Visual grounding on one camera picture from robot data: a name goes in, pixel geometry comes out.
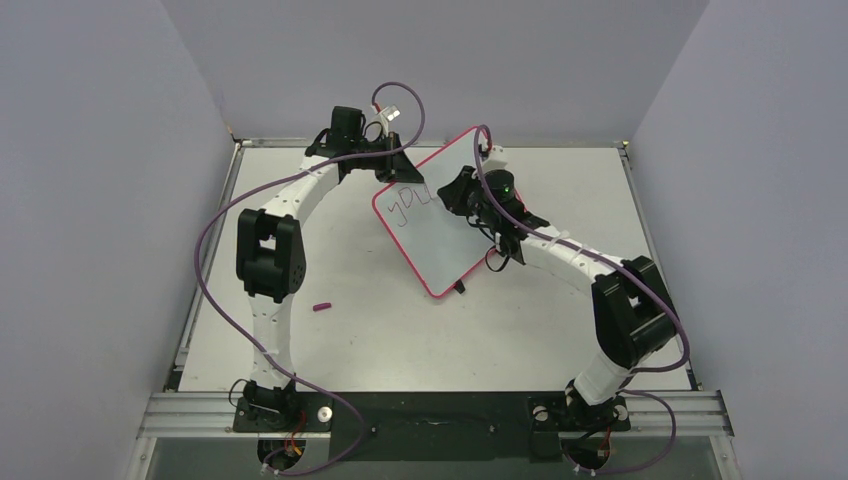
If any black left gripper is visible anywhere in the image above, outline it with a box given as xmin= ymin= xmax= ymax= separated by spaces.
xmin=352 ymin=132 xmax=425 ymax=184

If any pink-framed whiteboard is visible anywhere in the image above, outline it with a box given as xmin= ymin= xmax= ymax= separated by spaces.
xmin=371 ymin=126 xmax=492 ymax=298

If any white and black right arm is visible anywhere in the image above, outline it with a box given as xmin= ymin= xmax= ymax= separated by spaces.
xmin=437 ymin=166 xmax=684 ymax=430

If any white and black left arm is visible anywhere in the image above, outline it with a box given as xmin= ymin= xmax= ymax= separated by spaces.
xmin=236 ymin=105 xmax=423 ymax=430

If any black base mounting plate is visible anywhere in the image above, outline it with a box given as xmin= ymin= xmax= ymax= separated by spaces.
xmin=231 ymin=391 xmax=631 ymax=468

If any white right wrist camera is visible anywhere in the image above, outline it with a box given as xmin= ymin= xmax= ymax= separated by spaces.
xmin=472 ymin=143 xmax=508 ymax=177

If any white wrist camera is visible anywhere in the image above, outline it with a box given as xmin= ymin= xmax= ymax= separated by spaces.
xmin=363 ymin=103 xmax=400 ymax=138
xmin=472 ymin=143 xmax=508 ymax=177

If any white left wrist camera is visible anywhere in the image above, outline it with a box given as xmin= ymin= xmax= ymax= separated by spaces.
xmin=363 ymin=103 xmax=400 ymax=138

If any aluminium table edge rail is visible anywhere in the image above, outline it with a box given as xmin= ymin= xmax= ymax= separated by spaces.
xmin=138 ymin=391 xmax=734 ymax=439

